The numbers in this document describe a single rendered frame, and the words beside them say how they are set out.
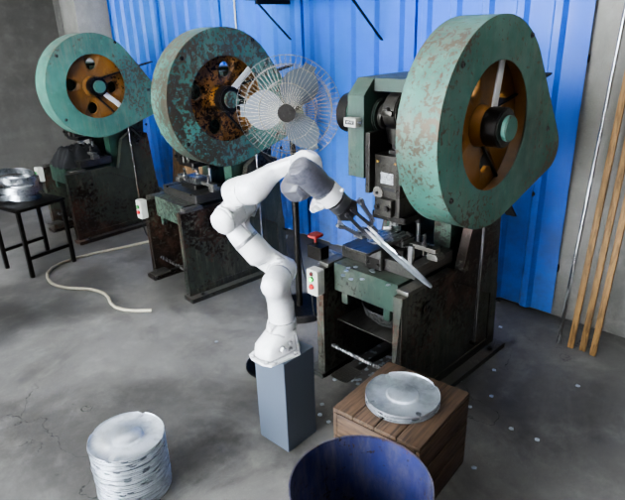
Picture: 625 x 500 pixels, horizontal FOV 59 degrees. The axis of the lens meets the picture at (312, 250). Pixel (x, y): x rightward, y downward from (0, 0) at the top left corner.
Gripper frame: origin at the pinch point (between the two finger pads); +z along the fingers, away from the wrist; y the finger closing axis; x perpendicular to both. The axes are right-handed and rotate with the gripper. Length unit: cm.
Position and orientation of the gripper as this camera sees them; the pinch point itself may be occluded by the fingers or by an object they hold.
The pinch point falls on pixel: (374, 235)
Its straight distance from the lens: 191.6
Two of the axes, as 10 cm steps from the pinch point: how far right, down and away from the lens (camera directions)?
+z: 6.8, 5.6, 4.8
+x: -3.4, -3.4, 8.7
